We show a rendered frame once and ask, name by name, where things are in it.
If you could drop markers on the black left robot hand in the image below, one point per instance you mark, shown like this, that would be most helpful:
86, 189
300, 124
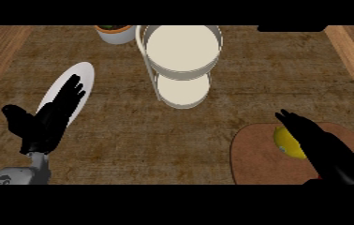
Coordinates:
50, 119

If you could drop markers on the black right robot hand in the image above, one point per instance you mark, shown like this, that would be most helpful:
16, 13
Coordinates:
317, 144

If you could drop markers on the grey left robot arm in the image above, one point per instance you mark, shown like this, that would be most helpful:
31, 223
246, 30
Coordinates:
25, 172

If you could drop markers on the yellow lemon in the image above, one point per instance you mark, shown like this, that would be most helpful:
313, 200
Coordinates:
285, 142

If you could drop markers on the brown cutting board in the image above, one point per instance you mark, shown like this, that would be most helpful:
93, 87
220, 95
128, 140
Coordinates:
269, 158

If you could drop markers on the cream tiered basket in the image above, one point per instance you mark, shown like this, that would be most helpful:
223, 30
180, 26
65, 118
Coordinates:
182, 60

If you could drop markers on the white plate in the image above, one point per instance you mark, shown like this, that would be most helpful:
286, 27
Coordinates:
69, 88

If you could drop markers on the white potted plant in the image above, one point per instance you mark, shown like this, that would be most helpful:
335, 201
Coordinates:
115, 33

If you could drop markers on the black appliance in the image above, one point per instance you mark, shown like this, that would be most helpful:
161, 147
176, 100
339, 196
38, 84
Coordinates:
291, 28

